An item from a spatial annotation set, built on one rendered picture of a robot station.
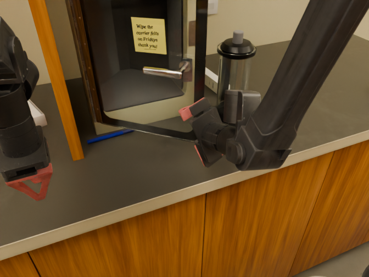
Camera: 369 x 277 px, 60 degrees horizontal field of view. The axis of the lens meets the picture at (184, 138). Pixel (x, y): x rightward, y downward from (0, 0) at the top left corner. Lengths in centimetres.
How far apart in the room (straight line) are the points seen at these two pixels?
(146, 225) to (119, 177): 15
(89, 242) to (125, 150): 25
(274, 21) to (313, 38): 123
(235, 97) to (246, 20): 100
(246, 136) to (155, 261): 61
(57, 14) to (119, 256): 83
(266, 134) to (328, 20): 17
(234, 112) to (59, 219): 45
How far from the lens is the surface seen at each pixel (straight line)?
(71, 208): 78
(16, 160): 54
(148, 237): 92
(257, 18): 158
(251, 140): 50
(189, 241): 101
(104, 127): 97
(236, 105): 57
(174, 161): 85
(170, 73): 69
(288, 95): 45
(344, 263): 194
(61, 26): 128
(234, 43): 92
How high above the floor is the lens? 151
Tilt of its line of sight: 38 degrees down
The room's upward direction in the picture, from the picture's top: straight up
